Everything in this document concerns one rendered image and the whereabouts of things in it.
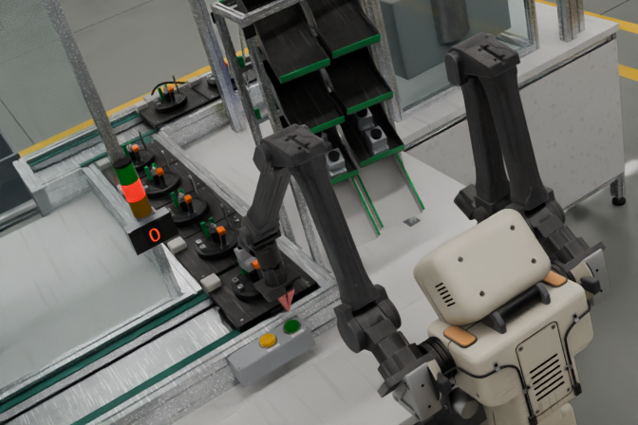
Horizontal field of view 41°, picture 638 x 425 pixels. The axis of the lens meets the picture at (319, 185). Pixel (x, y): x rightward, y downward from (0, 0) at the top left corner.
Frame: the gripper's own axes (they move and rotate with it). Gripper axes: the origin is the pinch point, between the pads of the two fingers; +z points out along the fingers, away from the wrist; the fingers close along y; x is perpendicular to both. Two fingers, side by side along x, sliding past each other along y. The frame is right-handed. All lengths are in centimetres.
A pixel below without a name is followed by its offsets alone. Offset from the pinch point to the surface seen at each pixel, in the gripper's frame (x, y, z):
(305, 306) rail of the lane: -4.8, -6.2, 6.5
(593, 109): -68, -171, 47
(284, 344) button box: 3.0, 4.8, 7.0
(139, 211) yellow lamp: -31.0, 18.5, -26.4
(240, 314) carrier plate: -14.3, 8.0, 5.3
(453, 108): -70, -106, 16
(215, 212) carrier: -65, -8, 4
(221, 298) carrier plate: -24.4, 8.8, 5.1
